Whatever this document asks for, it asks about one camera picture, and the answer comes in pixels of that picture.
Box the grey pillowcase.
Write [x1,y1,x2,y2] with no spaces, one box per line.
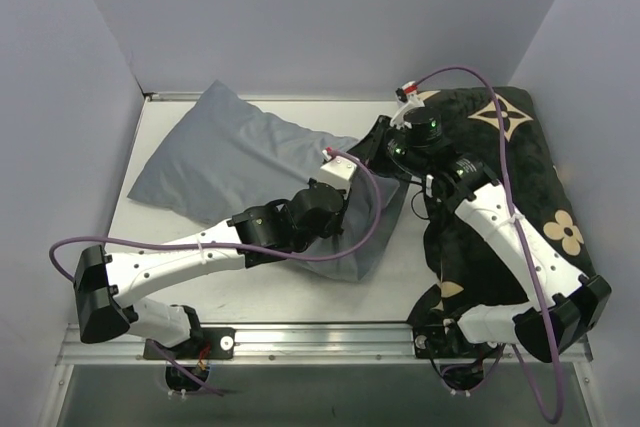
[128,81,408,282]

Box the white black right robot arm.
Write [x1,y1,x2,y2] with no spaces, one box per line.
[349,107,611,363]

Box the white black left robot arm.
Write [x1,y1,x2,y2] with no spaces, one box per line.
[73,180,348,358]

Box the black floral pattern cushion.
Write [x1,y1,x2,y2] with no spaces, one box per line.
[407,87,596,327]

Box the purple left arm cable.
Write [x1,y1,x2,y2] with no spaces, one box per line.
[48,150,384,293]

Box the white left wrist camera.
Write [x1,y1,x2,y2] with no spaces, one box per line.
[315,148,357,197]

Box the aluminium front rail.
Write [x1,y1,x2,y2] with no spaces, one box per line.
[54,324,594,367]

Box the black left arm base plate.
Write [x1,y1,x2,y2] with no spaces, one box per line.
[161,327,236,361]

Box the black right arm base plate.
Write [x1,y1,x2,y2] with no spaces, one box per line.
[412,324,498,360]

